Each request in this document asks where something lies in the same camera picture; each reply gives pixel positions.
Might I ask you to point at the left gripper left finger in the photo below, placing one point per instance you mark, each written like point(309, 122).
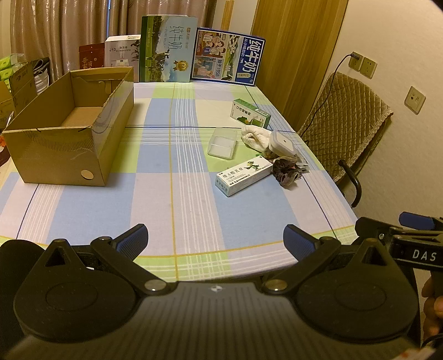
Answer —
point(118, 255)

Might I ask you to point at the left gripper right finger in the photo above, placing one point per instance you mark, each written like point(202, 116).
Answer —
point(312, 255)

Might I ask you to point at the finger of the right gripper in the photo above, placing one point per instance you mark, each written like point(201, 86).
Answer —
point(420, 222)
point(366, 227)

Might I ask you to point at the black printed snack packets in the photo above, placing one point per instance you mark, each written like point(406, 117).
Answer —
point(287, 170)

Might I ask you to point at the white medicine box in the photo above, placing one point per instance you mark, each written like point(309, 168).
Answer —
point(237, 178)

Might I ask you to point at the white square lidded container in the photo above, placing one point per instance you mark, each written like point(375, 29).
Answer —
point(281, 146)

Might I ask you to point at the white knitted cloth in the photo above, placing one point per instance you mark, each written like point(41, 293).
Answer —
point(255, 137)

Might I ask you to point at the clear plastic tray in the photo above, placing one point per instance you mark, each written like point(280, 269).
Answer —
point(222, 143)

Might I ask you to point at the green medicine box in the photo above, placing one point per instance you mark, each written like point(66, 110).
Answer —
point(249, 114)

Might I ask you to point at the person's right hand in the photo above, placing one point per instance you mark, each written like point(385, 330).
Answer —
point(432, 310)

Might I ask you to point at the quilted olive chair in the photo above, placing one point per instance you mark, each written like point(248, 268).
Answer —
point(344, 127)

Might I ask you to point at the plaid blue green tablecloth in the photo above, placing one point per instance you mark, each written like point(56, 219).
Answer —
point(164, 178)

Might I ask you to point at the open brown cardboard box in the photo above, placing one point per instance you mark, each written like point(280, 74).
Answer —
point(70, 132)

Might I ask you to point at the red gift box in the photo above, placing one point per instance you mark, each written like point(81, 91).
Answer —
point(91, 56)

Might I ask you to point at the white humidifier product box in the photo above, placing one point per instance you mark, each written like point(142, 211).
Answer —
point(123, 51)

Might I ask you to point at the wooden wardrobe door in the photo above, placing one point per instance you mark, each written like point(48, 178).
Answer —
point(300, 38)

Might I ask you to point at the light blue milk carton box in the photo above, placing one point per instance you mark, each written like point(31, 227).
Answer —
point(167, 48)

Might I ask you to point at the dark blue milk carton box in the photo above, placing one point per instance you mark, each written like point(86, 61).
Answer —
point(227, 57)

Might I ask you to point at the green tissue packs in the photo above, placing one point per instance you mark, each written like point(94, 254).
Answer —
point(9, 65)

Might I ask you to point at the beige curtain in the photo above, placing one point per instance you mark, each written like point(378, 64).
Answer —
point(57, 29)

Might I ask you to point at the wooden sticks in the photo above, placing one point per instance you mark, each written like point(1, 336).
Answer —
point(227, 14)

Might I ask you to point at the single wall socket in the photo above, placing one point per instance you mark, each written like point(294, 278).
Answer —
point(414, 100)

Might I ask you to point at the wall socket pair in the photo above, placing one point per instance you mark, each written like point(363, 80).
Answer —
point(363, 65)

